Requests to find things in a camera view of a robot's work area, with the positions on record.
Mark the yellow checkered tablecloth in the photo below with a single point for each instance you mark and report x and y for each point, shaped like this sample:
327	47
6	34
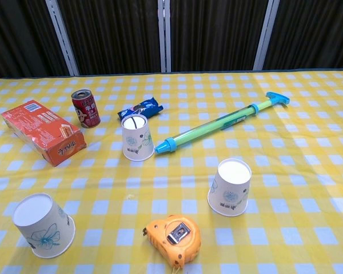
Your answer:
171	177

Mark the white paper cup black line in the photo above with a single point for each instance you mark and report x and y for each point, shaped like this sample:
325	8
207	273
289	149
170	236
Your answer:
137	142

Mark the green blue water pump toy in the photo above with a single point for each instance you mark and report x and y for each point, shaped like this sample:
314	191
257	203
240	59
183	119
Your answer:
217	122

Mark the dark pleated curtain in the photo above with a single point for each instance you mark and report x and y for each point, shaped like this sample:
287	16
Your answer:
117	34

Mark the white paper cup large flower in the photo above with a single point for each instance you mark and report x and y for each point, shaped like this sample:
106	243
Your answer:
43	228

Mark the blue cookie packet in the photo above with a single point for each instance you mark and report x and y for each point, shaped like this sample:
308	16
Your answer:
144	108

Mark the red drink can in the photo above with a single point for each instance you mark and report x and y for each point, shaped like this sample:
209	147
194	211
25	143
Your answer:
87	112

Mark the white paper cup small print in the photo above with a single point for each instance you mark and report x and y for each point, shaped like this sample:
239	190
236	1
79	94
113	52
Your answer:
230	191

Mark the orange cardboard snack box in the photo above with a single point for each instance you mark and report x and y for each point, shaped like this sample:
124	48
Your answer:
43	128

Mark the white slotted rail post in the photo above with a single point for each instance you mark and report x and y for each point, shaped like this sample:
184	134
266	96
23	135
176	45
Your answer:
63	37
265	34
164	34

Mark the orange tape measure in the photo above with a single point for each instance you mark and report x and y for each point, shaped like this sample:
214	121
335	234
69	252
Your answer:
174	237

